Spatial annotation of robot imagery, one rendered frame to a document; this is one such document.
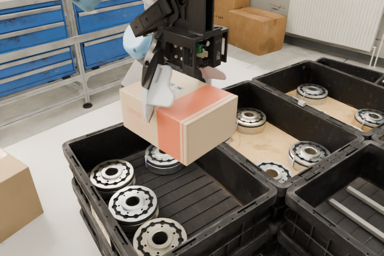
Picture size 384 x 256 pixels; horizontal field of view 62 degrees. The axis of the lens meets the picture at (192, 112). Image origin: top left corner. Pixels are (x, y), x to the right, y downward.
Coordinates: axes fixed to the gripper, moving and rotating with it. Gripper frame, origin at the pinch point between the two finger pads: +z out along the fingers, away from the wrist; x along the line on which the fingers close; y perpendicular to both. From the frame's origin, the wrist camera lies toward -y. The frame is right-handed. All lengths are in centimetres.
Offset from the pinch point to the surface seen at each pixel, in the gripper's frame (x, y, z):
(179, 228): -4.2, 4.3, 24.2
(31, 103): 46, -233, 112
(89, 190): -13.7, -10.5, 17.4
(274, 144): 36.0, 0.8, 27.4
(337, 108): 68, 5, 27
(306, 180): 17.5, 17.9, 17.5
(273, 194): 9.8, 15.3, 17.3
